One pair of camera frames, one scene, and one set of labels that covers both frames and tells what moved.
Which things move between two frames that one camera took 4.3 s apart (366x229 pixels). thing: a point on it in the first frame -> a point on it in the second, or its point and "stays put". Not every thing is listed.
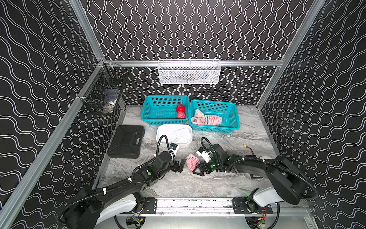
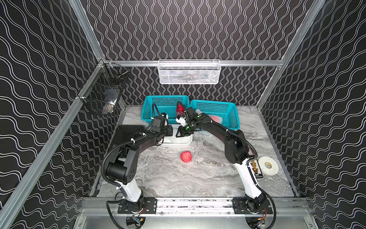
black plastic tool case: x=127 y=141 stays put
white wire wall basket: x=189 y=71 stays put
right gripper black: x=203 y=165 -> x=180 y=132
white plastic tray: x=179 y=134 stays put
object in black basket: x=108 y=108 stays put
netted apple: x=192 y=161 -> x=186 y=156
